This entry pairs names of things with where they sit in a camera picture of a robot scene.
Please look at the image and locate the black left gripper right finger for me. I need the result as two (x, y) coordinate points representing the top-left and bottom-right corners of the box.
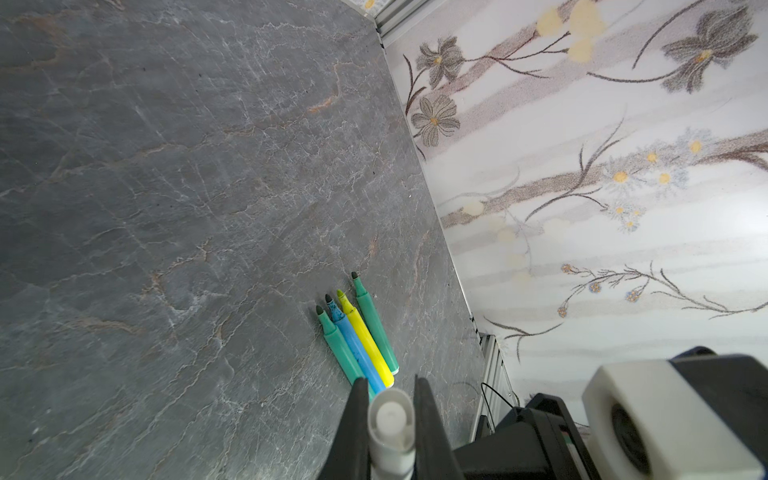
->
(413, 376), (464, 480)

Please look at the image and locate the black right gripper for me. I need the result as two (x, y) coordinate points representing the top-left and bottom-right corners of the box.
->
(454, 393), (600, 480)

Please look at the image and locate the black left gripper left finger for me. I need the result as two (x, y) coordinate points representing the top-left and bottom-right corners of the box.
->
(317, 378), (370, 480)

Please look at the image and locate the white pen cap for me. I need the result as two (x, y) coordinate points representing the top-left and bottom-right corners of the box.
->
(367, 388), (416, 480)

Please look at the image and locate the light blue highlighter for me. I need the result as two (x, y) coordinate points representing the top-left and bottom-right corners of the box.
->
(325, 294), (385, 399)

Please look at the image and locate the yellow highlighter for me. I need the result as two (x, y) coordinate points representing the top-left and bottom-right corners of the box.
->
(336, 290), (394, 388)

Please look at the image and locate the teal green highlighter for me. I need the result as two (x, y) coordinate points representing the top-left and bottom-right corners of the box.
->
(315, 305), (365, 384)

